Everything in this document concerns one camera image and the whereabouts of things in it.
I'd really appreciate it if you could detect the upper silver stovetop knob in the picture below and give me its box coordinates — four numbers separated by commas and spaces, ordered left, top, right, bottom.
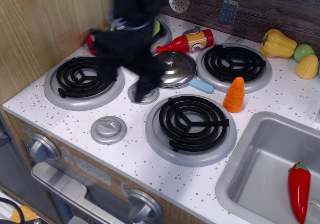
127, 83, 160, 105

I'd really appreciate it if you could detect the red white toy cheese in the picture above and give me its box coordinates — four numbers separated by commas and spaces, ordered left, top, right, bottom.
87, 34, 97, 56

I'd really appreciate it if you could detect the light blue pan handle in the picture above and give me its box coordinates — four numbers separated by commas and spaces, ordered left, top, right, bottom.
188, 78, 215, 94

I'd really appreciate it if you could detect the silver oven knob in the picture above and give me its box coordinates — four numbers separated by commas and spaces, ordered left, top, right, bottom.
127, 189, 163, 223
30, 133, 61, 164

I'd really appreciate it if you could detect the yellow toy bell pepper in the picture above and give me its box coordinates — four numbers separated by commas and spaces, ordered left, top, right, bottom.
260, 29, 298, 58

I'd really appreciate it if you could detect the green plate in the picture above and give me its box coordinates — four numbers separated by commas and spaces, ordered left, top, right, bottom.
153, 19, 161, 37

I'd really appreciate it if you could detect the silver sink basin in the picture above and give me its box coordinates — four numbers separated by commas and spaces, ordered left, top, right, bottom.
216, 112, 320, 223

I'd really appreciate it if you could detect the red ketchup bottle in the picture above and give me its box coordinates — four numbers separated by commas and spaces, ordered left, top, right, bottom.
156, 29, 215, 54

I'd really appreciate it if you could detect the stove burner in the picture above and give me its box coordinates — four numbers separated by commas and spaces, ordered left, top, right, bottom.
44, 56, 125, 111
145, 95, 237, 167
196, 44, 273, 94
150, 19, 173, 55

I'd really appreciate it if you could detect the hanging silver spatula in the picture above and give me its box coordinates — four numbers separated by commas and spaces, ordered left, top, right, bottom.
217, 0, 239, 25

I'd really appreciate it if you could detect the green toy apple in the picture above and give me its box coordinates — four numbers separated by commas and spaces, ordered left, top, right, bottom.
293, 44, 316, 62

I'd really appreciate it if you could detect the right silver oven knob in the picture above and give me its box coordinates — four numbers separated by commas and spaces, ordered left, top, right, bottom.
127, 189, 163, 223

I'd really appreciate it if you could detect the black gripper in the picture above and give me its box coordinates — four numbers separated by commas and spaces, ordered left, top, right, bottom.
90, 21, 165, 102

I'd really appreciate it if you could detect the silver stovetop knob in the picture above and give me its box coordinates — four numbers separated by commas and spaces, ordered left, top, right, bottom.
127, 83, 160, 105
91, 116, 128, 145

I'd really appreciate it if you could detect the lower silver stovetop knob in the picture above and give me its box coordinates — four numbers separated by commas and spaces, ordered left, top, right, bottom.
91, 116, 128, 145

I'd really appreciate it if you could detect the yellow toy corn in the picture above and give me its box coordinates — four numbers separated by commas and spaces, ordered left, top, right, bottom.
295, 55, 320, 79

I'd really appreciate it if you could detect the red toy chili pepper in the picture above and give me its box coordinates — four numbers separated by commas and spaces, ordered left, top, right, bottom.
288, 162, 312, 223

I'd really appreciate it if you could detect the front left stove burner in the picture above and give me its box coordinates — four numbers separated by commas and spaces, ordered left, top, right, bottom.
44, 56, 125, 111

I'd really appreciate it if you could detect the orange toy carrot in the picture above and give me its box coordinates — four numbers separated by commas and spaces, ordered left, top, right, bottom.
222, 76, 246, 113

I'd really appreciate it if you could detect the left silver oven knob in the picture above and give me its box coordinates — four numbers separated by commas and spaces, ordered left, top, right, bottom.
30, 133, 61, 164

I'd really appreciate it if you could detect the yellow toy on floor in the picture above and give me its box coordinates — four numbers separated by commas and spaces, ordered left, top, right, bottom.
9, 206, 38, 223

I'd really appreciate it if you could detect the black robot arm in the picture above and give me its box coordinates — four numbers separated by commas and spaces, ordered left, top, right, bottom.
91, 0, 166, 103

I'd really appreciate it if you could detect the front right stove burner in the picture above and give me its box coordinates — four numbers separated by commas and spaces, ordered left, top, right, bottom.
145, 95, 237, 167

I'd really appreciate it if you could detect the back left stove burner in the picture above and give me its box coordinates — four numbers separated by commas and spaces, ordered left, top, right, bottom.
150, 19, 173, 55

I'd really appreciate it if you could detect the silver oven door handle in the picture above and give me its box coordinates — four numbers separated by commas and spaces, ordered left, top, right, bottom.
31, 162, 123, 223

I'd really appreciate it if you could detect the steel pan lid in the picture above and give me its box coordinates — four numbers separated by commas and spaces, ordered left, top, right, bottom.
155, 51, 197, 89

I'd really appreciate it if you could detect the back right stove burner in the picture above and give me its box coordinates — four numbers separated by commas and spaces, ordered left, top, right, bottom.
196, 44, 273, 94

